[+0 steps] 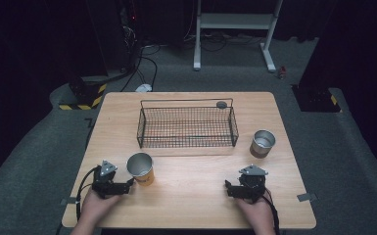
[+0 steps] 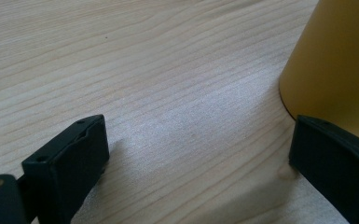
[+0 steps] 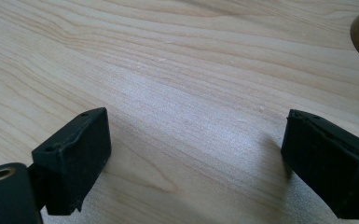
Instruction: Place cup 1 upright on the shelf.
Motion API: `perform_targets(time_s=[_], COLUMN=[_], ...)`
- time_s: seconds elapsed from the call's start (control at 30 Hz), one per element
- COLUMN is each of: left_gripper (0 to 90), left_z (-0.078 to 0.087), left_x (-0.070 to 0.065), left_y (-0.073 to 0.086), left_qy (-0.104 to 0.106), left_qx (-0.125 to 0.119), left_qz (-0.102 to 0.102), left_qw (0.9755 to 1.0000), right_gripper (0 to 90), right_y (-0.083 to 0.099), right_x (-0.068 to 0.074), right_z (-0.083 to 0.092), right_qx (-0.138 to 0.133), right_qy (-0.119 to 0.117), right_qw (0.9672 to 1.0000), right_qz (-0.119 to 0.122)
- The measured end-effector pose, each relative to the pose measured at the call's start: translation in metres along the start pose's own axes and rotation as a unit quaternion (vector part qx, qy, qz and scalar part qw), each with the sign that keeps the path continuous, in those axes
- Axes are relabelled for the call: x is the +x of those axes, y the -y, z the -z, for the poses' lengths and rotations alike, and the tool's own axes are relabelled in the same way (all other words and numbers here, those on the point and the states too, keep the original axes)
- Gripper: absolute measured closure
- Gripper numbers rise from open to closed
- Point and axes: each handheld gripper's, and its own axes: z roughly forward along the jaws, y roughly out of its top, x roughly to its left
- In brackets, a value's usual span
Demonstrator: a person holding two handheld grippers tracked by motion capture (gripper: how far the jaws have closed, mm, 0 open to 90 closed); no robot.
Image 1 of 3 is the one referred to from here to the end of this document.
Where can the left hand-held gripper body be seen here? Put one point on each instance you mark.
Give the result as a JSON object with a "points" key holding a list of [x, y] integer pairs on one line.
{"points": [[106, 182]]}

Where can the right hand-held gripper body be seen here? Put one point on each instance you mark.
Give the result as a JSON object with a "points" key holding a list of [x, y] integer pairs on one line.
{"points": [[252, 182]]}

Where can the orange tin can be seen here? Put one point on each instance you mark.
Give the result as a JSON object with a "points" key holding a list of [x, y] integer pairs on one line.
{"points": [[142, 171]]}

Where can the person's left hand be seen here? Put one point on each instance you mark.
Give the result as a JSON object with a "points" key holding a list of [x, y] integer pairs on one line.
{"points": [[98, 205]]}

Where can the person's right hand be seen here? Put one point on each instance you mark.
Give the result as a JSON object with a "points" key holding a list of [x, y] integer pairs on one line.
{"points": [[258, 209]]}

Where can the grey tape piece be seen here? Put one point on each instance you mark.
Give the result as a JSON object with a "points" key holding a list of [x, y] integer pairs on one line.
{"points": [[70, 201], [306, 197]]}

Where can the round grey disc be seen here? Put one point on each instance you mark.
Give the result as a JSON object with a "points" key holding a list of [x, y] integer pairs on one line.
{"points": [[221, 104]]}

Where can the yellow black striped stand base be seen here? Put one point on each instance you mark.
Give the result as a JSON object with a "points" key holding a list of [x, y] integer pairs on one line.
{"points": [[316, 99], [84, 96]]}

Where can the white power adapter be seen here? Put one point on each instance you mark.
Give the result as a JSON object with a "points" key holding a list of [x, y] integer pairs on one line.
{"points": [[143, 87]]}

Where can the small red object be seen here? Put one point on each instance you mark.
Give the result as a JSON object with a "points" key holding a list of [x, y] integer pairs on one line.
{"points": [[282, 72]]}

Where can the dark equipment rack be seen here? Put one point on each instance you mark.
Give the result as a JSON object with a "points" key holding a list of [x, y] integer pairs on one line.
{"points": [[129, 36]]}

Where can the white metal stand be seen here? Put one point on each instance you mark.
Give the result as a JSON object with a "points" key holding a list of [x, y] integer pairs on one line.
{"points": [[235, 21]]}

